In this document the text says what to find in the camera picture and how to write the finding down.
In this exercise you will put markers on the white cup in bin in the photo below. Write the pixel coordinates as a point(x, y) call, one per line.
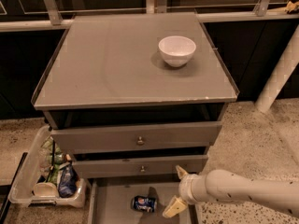
point(45, 189)

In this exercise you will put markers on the white ceramic bowl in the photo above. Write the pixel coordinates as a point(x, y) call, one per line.
point(176, 50)

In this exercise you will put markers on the green snack bag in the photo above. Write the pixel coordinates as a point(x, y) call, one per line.
point(50, 159)

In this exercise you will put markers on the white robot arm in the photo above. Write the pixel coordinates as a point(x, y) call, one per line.
point(221, 186)

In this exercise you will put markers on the grey bottom drawer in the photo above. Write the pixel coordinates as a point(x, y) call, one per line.
point(112, 201)

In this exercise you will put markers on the grey top drawer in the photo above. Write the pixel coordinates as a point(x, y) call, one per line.
point(136, 137)

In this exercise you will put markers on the grey drawer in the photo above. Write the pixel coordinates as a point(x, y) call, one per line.
point(139, 166)
point(136, 137)
point(112, 201)

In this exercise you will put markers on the clear plastic storage bin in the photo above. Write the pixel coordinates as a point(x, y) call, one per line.
point(22, 191)

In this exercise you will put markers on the blue snack bag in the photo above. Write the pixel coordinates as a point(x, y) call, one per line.
point(67, 185)

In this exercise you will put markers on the blue pepsi can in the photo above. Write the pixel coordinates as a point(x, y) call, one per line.
point(144, 204)

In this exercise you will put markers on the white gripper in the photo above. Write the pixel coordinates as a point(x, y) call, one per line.
point(186, 188)

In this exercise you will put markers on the metal railing frame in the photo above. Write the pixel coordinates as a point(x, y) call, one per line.
point(34, 15)

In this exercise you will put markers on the grey middle drawer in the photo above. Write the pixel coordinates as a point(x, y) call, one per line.
point(139, 166)

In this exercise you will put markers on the grey drawer cabinet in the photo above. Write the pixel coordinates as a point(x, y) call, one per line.
point(109, 72)

